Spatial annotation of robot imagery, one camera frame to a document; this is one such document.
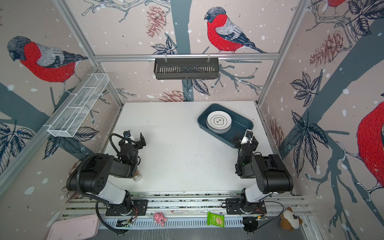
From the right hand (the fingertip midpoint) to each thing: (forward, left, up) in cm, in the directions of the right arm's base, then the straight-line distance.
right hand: (245, 135), depth 88 cm
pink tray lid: (-48, +81, -7) cm, 94 cm away
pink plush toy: (-43, +45, -7) cm, 63 cm away
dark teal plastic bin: (+16, -1, -10) cm, 19 cm away
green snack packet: (-42, +19, -10) cm, 47 cm away
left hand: (-3, +69, +3) cm, 69 cm away
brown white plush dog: (-41, -15, -9) cm, 44 cm away
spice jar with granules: (-25, +61, -5) cm, 66 cm away
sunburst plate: (+7, +14, -6) cm, 17 cm away
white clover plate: (+16, +15, -5) cm, 22 cm away
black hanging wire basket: (+45, +39, +19) cm, 62 cm away
